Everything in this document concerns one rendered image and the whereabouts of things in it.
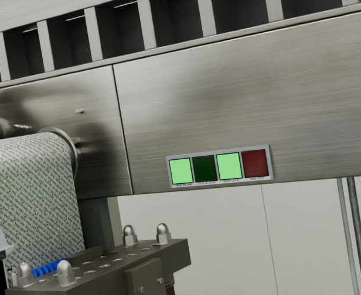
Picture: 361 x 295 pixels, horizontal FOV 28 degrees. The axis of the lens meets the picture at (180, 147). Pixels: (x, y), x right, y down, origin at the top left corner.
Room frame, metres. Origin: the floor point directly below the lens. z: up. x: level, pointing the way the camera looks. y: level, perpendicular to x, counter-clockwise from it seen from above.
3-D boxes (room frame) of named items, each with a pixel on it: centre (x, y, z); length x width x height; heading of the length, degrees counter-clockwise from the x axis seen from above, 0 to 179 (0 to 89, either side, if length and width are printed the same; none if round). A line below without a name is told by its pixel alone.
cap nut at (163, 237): (1.61, 0.07, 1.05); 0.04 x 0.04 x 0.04
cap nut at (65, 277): (1.35, 0.25, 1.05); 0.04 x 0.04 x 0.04
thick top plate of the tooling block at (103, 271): (1.51, 0.20, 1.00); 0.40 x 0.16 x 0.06; 146
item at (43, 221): (1.54, 0.32, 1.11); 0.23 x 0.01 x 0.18; 146
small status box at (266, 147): (1.52, -0.07, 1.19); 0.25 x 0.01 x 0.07; 56
